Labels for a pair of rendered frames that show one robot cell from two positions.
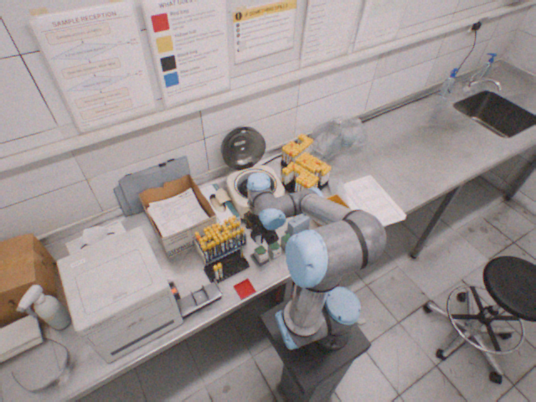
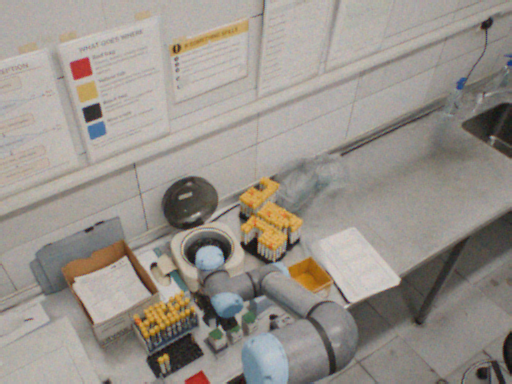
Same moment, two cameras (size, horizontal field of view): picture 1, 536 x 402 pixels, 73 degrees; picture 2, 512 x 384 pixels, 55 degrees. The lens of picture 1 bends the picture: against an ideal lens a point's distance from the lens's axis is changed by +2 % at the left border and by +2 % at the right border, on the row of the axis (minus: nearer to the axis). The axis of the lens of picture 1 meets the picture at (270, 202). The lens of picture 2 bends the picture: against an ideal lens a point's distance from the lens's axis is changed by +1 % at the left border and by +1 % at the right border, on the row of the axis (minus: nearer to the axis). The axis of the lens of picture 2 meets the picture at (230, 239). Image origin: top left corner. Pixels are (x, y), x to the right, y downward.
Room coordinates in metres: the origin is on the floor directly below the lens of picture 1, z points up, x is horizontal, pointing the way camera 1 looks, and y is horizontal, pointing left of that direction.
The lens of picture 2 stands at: (0.00, -0.02, 2.38)
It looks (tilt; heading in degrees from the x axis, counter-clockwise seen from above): 50 degrees down; 1
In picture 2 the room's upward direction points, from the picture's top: straight up
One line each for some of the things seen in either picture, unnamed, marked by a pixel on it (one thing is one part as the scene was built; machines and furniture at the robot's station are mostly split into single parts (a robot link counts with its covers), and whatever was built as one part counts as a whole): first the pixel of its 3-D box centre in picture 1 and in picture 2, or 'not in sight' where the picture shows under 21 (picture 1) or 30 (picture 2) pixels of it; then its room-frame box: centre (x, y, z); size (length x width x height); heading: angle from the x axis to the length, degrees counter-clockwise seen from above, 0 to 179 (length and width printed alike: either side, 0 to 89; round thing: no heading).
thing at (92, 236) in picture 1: (97, 239); (12, 328); (0.83, 0.72, 0.94); 0.22 x 0.12 x 0.13; 128
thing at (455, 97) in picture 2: (449, 83); (455, 96); (2.13, -1.12, 0.97); 0.08 x 0.07 x 0.20; 127
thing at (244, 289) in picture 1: (244, 288); (198, 383); (0.66, 0.09, 0.88); 0.07 x 0.07 x 0.01; 34
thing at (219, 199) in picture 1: (219, 205); (163, 276); (1.06, 0.24, 0.92); 0.24 x 0.12 x 0.10; 34
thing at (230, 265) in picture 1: (225, 260); (173, 349); (0.76, 0.17, 0.93); 0.17 x 0.09 x 0.11; 124
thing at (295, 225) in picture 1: (298, 225); (263, 299); (0.96, -0.13, 0.92); 0.10 x 0.07 x 0.10; 130
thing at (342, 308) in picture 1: (337, 310); not in sight; (0.49, -0.23, 1.11); 0.13 x 0.12 x 0.14; 113
